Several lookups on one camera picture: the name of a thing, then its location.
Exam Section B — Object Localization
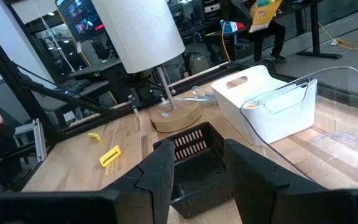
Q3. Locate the yellow cable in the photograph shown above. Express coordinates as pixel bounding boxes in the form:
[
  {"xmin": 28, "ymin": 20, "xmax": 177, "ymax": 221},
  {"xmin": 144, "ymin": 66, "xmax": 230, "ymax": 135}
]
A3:
[
  {"xmin": 318, "ymin": 22, "xmax": 358, "ymax": 52},
  {"xmin": 221, "ymin": 21, "xmax": 232, "ymax": 62}
]

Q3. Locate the table lamp white shade wooden base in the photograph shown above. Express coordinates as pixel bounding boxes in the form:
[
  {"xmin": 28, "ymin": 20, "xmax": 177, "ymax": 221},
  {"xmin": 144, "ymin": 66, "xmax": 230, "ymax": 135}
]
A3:
[{"xmin": 91, "ymin": 0, "xmax": 203, "ymax": 133}]

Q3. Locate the black desk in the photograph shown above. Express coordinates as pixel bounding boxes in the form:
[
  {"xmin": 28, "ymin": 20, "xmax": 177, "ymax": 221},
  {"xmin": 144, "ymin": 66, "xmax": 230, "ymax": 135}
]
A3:
[{"xmin": 205, "ymin": 0, "xmax": 344, "ymax": 60}]

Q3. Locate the large yellow cardboard box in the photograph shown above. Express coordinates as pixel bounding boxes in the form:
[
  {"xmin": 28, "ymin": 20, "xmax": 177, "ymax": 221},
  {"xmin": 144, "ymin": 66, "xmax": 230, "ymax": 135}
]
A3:
[{"xmin": 249, "ymin": 0, "xmax": 283, "ymax": 34}]

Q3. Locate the black metal frame post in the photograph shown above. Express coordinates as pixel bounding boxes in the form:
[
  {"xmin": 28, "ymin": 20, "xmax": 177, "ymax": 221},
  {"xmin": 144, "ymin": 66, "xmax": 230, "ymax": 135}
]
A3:
[{"xmin": 0, "ymin": 17, "xmax": 62, "ymax": 147}]

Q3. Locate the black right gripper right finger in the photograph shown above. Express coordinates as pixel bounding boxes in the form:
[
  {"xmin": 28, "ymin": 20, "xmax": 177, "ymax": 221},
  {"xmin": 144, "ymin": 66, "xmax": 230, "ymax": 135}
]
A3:
[{"xmin": 224, "ymin": 139, "xmax": 326, "ymax": 224}]

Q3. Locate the wall-mounted display screen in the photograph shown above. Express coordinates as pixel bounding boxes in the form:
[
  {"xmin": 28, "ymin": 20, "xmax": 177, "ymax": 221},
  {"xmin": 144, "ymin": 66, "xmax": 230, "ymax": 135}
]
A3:
[{"xmin": 54, "ymin": 0, "xmax": 105, "ymax": 43}]

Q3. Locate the black diagonal frame strut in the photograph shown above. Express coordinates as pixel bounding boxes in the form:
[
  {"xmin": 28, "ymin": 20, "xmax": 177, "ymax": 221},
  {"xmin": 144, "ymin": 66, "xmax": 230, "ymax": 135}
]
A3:
[{"xmin": 14, "ymin": 63, "xmax": 133, "ymax": 116}]

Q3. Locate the blue and white box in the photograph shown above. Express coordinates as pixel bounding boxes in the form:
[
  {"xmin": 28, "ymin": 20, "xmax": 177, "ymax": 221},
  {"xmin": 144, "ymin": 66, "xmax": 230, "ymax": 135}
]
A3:
[{"xmin": 219, "ymin": 20, "xmax": 239, "ymax": 34}]

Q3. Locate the black slotted plastic basket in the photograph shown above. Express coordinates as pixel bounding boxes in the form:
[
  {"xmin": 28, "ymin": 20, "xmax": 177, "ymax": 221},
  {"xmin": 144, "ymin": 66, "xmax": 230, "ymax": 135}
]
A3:
[{"xmin": 152, "ymin": 121, "xmax": 234, "ymax": 220}]

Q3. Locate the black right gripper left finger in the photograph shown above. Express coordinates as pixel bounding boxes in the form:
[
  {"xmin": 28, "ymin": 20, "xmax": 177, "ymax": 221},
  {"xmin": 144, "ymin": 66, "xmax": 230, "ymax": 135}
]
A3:
[{"xmin": 103, "ymin": 140, "xmax": 176, "ymax": 224}]

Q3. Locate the clear lamp power cord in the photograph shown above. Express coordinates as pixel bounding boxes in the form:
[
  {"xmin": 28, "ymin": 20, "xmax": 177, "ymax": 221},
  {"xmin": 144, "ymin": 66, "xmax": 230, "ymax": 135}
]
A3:
[{"xmin": 191, "ymin": 85, "xmax": 219, "ymax": 104}]

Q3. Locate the clear plastic bin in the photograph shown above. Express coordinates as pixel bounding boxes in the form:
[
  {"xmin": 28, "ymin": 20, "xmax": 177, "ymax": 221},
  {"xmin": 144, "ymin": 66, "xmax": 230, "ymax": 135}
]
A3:
[{"xmin": 239, "ymin": 65, "xmax": 358, "ymax": 190}]

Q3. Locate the silver metal bracket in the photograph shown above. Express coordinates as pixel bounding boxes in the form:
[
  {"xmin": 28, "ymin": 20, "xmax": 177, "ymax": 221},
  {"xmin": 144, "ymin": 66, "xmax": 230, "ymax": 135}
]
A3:
[{"xmin": 32, "ymin": 118, "xmax": 47, "ymax": 163}]

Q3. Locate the grey backpack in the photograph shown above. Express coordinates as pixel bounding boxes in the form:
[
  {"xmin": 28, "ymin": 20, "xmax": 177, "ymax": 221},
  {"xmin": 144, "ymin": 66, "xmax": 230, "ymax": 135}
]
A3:
[{"xmin": 188, "ymin": 53, "xmax": 211, "ymax": 75}]

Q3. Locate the white plastic bin with handles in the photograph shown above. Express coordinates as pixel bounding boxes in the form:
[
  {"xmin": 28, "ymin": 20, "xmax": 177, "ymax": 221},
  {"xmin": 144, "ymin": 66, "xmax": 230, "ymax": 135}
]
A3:
[{"xmin": 211, "ymin": 64, "xmax": 318, "ymax": 146}]

